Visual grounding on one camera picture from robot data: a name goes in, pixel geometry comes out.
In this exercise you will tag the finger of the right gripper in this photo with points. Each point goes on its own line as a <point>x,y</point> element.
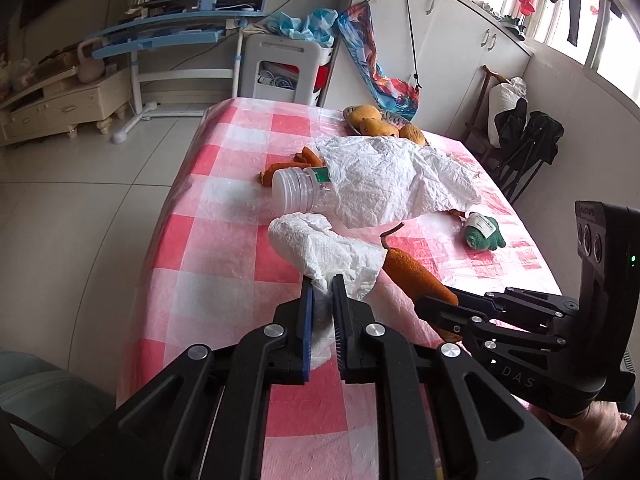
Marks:
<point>515,316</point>
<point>530,354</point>

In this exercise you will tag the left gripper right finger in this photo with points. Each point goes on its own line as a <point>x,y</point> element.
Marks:
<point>440,414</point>

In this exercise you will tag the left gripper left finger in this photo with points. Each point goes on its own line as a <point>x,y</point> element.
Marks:
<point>204,415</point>

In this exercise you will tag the white paper towel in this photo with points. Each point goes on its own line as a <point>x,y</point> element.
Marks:
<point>311,245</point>

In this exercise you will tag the white plastic bag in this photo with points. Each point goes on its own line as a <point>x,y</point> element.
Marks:
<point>379,180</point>

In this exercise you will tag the clear plastic bottle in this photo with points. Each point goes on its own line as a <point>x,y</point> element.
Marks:
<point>307,190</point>

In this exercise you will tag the small orange peel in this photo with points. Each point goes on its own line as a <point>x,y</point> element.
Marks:
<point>306,158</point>

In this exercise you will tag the black folding chair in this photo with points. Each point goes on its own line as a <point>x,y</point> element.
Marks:
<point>527,141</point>

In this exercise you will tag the grey sofa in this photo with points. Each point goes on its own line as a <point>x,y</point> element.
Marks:
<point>63,407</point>

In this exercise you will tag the wooden chair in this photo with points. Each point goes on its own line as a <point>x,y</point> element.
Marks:
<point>475,133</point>

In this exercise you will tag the white sack on chair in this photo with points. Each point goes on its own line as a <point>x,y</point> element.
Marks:
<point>503,98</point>

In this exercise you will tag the yellow mango right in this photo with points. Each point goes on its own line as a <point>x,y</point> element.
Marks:
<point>413,133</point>

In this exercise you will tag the yellow mango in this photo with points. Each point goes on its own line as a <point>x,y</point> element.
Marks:
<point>354,115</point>
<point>377,127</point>
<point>413,133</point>

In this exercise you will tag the pink checkered tablecloth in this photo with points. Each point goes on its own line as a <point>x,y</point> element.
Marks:
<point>220,261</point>

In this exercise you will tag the yellow mango middle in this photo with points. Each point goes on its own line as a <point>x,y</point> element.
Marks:
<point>377,127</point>

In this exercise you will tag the colourful long bag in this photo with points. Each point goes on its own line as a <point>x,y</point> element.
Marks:
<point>395,95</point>

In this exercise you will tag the yellow mango left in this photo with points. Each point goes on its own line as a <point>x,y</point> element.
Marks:
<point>354,115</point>

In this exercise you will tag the white storage cart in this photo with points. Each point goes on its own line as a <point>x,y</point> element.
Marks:
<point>279,69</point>

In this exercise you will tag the cream TV stand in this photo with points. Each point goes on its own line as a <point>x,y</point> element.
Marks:
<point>61,103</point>

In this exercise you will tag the blue plastic bag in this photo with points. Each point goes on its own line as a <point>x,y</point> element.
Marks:
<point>317,27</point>

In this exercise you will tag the blue children's desk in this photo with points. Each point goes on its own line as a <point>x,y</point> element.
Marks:
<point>200,23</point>

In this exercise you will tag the white wall cabinet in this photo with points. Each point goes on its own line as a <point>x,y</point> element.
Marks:
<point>447,44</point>

